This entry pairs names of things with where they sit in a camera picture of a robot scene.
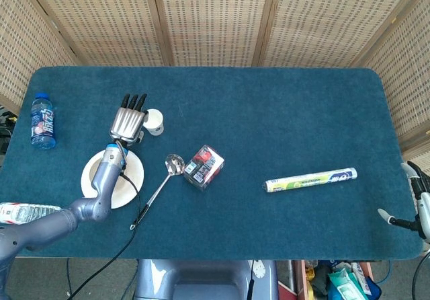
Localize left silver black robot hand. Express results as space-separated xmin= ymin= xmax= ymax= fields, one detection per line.
xmin=110 ymin=93 xmax=149 ymax=145

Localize blue table cloth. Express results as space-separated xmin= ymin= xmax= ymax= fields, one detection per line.
xmin=0 ymin=66 xmax=425 ymax=260

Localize beige bowl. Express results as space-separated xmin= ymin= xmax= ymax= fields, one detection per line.
xmin=89 ymin=153 xmax=140 ymax=197

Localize red storage box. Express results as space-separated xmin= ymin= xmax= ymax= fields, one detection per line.
xmin=277 ymin=259 xmax=376 ymax=300

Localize blue drink bottle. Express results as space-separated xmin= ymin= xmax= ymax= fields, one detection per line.
xmin=30 ymin=92 xmax=57 ymax=151

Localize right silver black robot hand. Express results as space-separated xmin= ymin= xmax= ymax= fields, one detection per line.
xmin=376 ymin=161 xmax=430 ymax=244

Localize white paper cup flower print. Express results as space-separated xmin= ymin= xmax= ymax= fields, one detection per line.
xmin=144 ymin=108 xmax=165 ymax=137

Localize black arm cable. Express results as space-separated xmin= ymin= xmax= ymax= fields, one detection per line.
xmin=65 ymin=141 xmax=142 ymax=300

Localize green cling film roll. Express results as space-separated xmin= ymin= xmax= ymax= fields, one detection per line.
xmin=261 ymin=167 xmax=358 ymax=194

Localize grey robot torso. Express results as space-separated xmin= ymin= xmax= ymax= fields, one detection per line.
xmin=134 ymin=258 xmax=280 ymax=300

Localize woven wood folding screen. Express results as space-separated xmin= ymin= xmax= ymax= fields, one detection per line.
xmin=0 ymin=0 xmax=430 ymax=175

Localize white round plate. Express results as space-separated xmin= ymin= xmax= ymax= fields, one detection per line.
xmin=80 ymin=149 xmax=146 ymax=210

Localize clear plastic bottle white label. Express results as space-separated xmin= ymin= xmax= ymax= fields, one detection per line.
xmin=0 ymin=201 xmax=62 ymax=226

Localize green wet wipes pack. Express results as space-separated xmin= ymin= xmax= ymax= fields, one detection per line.
xmin=327 ymin=268 xmax=363 ymax=300

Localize steel slotted ladle black handle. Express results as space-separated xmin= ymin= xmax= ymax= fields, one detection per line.
xmin=130 ymin=153 xmax=186 ymax=230

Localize clear plastic box red items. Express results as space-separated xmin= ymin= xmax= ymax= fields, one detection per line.
xmin=183 ymin=144 xmax=225 ymax=192

